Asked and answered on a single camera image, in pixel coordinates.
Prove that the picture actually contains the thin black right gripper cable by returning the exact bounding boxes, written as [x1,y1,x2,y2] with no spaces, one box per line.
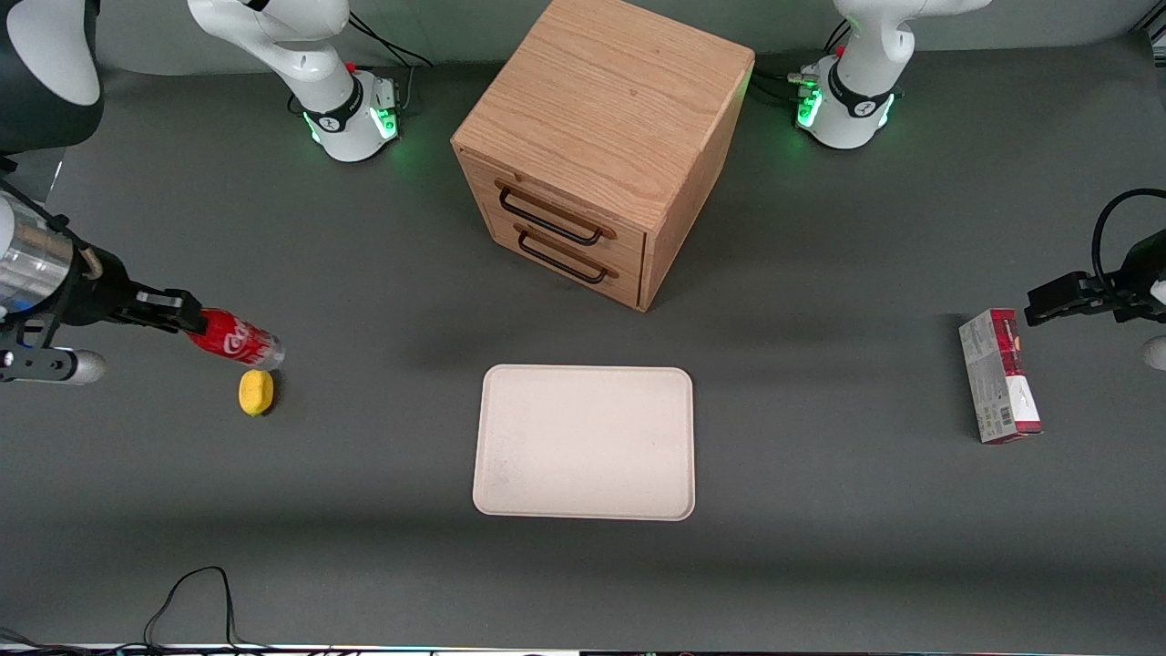
[0,179,72,234]

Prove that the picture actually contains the red and white carton box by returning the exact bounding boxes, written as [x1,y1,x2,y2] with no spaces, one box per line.
[957,308,1044,446]

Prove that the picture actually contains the beige plastic tray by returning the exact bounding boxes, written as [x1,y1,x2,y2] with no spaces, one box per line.
[472,364,697,522]

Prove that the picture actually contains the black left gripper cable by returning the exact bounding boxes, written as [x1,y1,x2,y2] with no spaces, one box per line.
[1091,188,1166,294]

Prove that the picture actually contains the black metal drawer handle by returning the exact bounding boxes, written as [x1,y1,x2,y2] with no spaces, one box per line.
[496,179,618,248]
[516,227,620,286]

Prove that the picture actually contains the yellow lemon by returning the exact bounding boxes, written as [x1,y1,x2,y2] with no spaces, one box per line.
[238,368,275,417]

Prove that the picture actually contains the black right arm base cables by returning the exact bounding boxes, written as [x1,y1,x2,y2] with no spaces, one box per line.
[288,13,436,118]

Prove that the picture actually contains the wooden drawer cabinet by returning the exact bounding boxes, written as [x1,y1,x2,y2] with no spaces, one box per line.
[450,0,757,314]

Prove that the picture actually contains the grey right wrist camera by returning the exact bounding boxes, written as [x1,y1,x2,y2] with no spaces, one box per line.
[0,315,107,386]

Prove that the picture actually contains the red coke bottle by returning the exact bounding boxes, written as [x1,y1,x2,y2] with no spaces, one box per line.
[186,307,287,372]

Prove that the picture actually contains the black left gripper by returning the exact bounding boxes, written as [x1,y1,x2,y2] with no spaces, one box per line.
[1024,231,1166,327]

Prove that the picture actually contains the wooden drawer front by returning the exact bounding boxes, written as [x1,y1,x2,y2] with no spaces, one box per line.
[458,149,649,267]
[490,217,646,311]

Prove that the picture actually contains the black looped table cable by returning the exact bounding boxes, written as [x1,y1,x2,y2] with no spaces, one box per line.
[143,566,274,653]

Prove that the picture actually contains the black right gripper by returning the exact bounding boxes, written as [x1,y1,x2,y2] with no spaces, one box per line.
[53,241,209,335]

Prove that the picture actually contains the black left arm base cables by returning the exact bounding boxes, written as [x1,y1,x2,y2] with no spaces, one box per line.
[751,18,854,108]

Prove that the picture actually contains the black arm base cables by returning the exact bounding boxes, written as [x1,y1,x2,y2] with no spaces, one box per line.
[288,13,436,118]
[751,18,854,108]

